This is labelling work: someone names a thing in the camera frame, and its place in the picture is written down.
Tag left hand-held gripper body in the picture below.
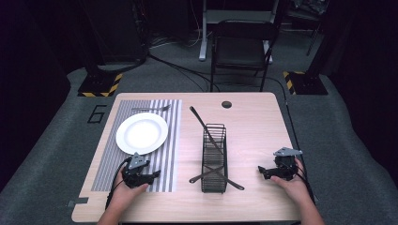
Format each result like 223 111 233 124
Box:
121 152 155 189

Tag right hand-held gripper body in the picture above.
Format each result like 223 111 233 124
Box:
270 146 304 182

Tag person's left hand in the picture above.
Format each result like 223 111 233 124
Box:
110 182 150 215

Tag person's right hand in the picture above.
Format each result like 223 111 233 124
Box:
269 157 312 207

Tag grey striped placemat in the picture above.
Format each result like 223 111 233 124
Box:
90 98 183 193

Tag dark table knife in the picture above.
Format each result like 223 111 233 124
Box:
203 164 246 191

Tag white plate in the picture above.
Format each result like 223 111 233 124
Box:
115 112 170 157

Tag dark spoon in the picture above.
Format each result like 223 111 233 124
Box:
188 166 225 184

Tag grey tape strip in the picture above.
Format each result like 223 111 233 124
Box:
66 197 90 208

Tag silver fork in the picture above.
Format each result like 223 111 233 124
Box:
130 104 173 113

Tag long dark knife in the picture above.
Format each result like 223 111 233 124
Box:
189 105 225 157

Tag black folding chair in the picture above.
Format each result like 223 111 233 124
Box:
209 19 280 94

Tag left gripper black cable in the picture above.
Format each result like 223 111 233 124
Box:
104 156 133 211

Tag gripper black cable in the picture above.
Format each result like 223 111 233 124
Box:
104 156 133 211
293 161 316 204

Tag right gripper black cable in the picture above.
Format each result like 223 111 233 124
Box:
293 161 316 204

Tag thin black cable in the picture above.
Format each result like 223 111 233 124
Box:
266 75 305 154

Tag black wire rack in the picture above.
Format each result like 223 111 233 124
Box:
200 123 229 194

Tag black base plate yellow stripes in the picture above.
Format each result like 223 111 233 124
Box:
283 70 329 96
77 72 124 98

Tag black floor cable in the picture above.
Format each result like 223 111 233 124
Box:
145 51 222 93

